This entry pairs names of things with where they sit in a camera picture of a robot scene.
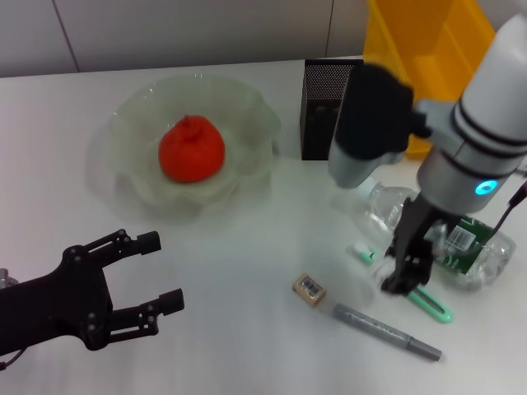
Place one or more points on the clear water bottle green label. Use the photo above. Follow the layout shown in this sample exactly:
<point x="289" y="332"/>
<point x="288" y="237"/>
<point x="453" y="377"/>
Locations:
<point x="494" y="255"/>

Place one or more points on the black mesh pen holder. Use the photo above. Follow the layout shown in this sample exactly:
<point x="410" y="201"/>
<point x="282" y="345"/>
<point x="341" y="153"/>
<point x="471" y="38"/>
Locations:
<point x="317" y="123"/>

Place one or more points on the green glass fruit plate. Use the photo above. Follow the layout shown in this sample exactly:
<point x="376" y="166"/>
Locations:
<point x="247" y="111"/>

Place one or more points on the white paper ball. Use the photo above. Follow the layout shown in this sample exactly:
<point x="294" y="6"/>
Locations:
<point x="381" y="269"/>

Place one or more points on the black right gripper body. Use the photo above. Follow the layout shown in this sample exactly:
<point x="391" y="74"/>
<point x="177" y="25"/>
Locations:
<point x="416" y="226"/>

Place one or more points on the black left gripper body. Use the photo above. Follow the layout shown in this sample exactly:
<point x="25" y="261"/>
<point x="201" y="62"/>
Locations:
<point x="62" y="304"/>

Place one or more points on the grey marker pen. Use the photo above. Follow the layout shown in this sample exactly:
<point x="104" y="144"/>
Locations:
<point x="370" y="325"/>

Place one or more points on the green utility knife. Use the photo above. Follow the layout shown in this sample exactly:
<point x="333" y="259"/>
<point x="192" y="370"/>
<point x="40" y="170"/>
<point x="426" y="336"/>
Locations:
<point x="436" y="308"/>

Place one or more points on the orange fruit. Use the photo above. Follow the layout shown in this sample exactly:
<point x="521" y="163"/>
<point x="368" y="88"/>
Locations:
<point x="191" y="152"/>

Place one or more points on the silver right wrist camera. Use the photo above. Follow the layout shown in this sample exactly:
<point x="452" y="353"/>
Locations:
<point x="370" y="111"/>

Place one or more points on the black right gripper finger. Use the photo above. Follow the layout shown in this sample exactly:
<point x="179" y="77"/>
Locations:
<point x="398" y="271"/>
<point x="421" y="267"/>

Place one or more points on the yellow plastic bin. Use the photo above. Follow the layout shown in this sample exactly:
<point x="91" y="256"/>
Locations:
<point x="444" y="41"/>

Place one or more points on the beige eraser with barcode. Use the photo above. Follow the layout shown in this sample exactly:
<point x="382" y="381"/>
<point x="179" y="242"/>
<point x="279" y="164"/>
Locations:
<point x="309" y="289"/>

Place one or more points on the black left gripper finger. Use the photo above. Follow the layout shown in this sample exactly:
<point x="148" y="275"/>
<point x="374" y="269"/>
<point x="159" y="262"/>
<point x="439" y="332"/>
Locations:
<point x="148" y="243"/>
<point x="171" y="302"/>

